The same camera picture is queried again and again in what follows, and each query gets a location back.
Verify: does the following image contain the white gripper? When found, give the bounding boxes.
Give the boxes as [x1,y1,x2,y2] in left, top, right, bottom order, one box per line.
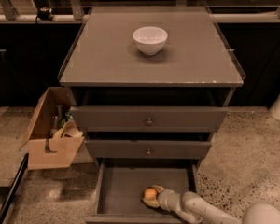
[143,185,180,212]

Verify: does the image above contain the orange fruit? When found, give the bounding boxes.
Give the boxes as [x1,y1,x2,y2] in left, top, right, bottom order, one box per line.
[144,188,158,200]

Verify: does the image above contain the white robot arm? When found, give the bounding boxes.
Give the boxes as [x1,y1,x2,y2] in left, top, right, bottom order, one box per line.
[143,94,280,224]

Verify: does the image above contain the grey open bottom drawer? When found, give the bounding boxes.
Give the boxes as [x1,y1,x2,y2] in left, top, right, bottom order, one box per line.
[85,159,197,224]

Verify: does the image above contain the brass top drawer knob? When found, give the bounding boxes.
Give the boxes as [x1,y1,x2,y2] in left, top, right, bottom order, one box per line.
[146,118,153,126]

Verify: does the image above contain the grey middle drawer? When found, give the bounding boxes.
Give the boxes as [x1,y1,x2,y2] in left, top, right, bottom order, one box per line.
[85,140,212,159]

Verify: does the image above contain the grey top drawer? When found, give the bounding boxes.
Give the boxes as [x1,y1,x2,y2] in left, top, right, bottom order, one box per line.
[70,106,227,133]

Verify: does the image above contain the grey drawer cabinet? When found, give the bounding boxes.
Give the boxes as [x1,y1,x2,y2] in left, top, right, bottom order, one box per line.
[57,6,246,161]

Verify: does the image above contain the crumpled paper in box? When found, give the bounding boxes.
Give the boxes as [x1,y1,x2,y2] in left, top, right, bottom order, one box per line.
[53,120,83,138]

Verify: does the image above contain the green bottle in box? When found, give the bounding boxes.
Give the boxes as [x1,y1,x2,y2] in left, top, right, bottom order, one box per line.
[59,111,74,128]

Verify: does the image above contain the brown cardboard box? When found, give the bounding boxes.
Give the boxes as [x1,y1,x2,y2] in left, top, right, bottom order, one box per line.
[20,87,83,170]

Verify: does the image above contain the black bar on floor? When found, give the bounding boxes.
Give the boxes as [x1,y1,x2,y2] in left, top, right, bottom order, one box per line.
[0,153,29,224]

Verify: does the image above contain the white ceramic bowl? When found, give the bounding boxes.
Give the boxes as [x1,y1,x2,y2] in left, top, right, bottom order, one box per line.
[133,26,168,55]

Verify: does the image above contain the small black device on ledge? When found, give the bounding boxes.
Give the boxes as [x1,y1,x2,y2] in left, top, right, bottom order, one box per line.
[37,7,53,21]

